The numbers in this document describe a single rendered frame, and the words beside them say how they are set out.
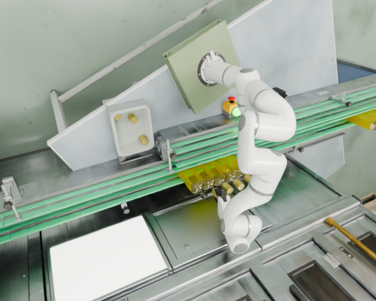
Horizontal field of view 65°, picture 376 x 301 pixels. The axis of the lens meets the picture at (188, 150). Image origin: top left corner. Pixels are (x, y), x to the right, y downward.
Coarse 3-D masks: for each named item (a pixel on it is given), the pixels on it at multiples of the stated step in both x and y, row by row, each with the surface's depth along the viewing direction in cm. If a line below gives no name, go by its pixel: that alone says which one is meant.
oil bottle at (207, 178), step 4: (192, 168) 141; (196, 168) 140; (200, 168) 140; (204, 168) 140; (196, 172) 138; (200, 172) 138; (204, 172) 138; (208, 172) 138; (200, 176) 135; (204, 176) 135; (208, 176) 135; (212, 176) 135; (204, 180) 133; (208, 180) 133; (212, 180) 133; (204, 184) 133; (208, 184) 133; (204, 188) 134
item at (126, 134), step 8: (120, 112) 125; (128, 112) 134; (136, 112) 136; (144, 112) 134; (112, 120) 125; (120, 120) 134; (128, 120) 136; (144, 120) 138; (120, 128) 136; (128, 128) 138; (136, 128) 140; (144, 128) 142; (120, 136) 138; (128, 136) 140; (136, 136) 142; (152, 136) 137; (120, 144) 140; (128, 144) 142; (136, 144) 142; (152, 144) 140; (120, 152) 134; (128, 152) 137; (136, 152) 138
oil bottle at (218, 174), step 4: (204, 164) 143; (208, 164) 143; (212, 164) 143; (208, 168) 140; (212, 168) 140; (216, 168) 140; (212, 172) 138; (216, 172) 138; (220, 172) 137; (216, 176) 135; (220, 176) 135; (224, 176) 136; (216, 180) 135; (220, 180) 135; (216, 184) 136
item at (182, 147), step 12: (348, 96) 177; (360, 96) 176; (372, 96) 177; (300, 108) 166; (312, 108) 166; (324, 108) 164; (216, 132) 147; (228, 132) 147; (180, 144) 139; (192, 144) 139; (204, 144) 138
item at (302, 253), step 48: (288, 192) 152; (336, 192) 150; (48, 240) 132; (288, 240) 125; (336, 240) 126; (0, 288) 113; (48, 288) 112; (144, 288) 107; (192, 288) 108; (240, 288) 109; (288, 288) 109; (336, 288) 108
